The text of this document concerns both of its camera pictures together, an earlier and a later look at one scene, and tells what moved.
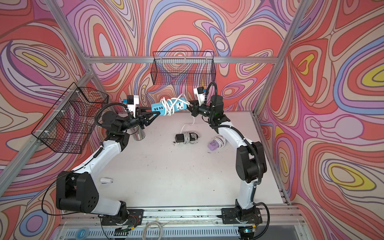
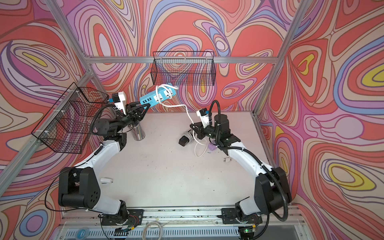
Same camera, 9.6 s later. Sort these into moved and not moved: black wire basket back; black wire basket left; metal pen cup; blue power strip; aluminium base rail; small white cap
Moved: blue power strip
Not moved: small white cap; black wire basket back; black wire basket left; aluminium base rail; metal pen cup
